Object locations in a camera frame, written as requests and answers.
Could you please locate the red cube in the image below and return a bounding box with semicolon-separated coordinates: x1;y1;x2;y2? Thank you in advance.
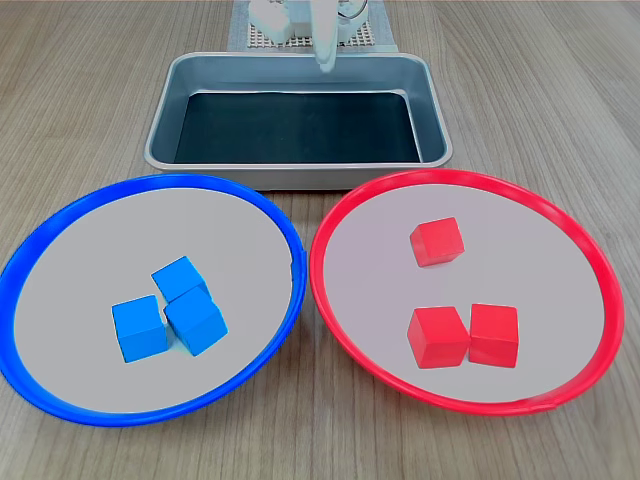
409;216;466;269
468;302;520;369
406;305;472;370

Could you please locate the blue cube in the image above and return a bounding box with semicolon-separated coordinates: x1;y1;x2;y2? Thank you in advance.
163;287;230;358
111;294;170;364
150;255;214;304

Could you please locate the black tray mat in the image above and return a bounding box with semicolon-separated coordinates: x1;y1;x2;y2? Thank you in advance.
173;91;424;165

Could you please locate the steel tray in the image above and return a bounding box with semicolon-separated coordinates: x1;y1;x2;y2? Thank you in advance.
143;52;454;191

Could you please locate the blue-rimmed white plate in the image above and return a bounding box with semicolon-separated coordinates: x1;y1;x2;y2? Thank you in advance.
0;173;307;429

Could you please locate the red-rimmed white plate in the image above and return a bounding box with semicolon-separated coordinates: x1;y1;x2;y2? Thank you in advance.
308;168;625;417

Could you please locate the pale perforated base plate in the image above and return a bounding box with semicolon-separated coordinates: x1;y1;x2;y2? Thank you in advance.
227;0;400;53

